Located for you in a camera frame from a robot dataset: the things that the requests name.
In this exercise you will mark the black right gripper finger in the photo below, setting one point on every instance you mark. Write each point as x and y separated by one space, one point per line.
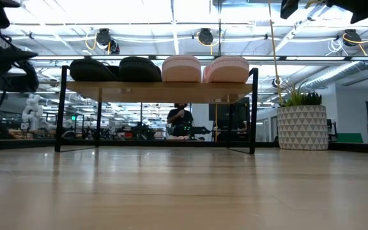
289 8

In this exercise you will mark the black metal rig frame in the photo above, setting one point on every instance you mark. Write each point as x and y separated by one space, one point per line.
27 144

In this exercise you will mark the person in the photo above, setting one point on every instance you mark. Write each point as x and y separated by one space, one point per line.
180 119

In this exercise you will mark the pink slide sandal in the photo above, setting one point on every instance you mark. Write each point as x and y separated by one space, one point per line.
181 68
226 69

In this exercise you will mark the green panel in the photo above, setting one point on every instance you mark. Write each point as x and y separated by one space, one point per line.
350 137

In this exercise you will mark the white robot figure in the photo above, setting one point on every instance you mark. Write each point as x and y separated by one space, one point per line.
32 111

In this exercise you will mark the silver overhead rail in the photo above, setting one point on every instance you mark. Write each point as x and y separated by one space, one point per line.
299 58

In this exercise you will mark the black background robot arm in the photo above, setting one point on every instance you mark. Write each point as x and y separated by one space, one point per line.
200 130

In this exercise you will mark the wooden shelf with black legs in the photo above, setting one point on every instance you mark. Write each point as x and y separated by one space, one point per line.
158 92

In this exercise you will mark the black slide sandal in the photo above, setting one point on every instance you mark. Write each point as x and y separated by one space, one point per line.
91 70
139 68

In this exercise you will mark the green plant in patterned pot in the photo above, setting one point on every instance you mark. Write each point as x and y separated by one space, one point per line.
302 127

